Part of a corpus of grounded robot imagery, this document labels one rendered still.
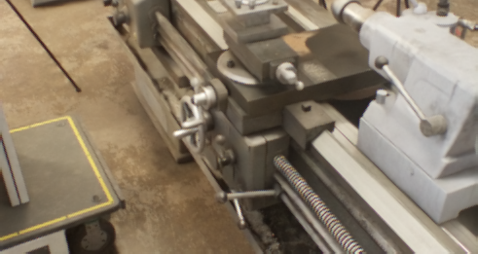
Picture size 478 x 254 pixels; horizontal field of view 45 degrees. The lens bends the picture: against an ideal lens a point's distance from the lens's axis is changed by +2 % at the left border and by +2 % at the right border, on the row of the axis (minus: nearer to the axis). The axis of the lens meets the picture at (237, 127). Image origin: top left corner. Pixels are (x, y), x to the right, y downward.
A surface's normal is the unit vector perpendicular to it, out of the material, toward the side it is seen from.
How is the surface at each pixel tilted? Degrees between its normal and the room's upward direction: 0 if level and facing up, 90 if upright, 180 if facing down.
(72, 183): 0
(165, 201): 0
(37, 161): 0
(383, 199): 36
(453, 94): 82
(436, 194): 90
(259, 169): 90
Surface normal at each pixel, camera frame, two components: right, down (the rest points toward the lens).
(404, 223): -0.53, -0.51
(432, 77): -0.90, 0.13
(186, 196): 0.00, -0.81
